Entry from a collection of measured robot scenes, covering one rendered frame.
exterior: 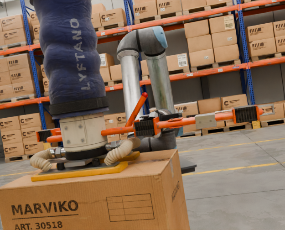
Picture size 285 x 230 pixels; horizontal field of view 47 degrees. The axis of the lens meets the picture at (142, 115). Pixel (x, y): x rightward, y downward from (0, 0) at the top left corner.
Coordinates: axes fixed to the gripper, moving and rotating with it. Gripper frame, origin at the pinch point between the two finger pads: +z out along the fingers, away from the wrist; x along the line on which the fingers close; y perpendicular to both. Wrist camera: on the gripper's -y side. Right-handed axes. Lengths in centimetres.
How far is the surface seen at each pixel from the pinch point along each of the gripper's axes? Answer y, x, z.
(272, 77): -170, 15, -866
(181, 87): 80, 28, -844
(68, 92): 26.5, 16.8, 10.6
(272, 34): -166, 116, -736
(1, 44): 518, 216, -668
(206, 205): 5, -106, -216
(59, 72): 28.5, 24.2, 10.1
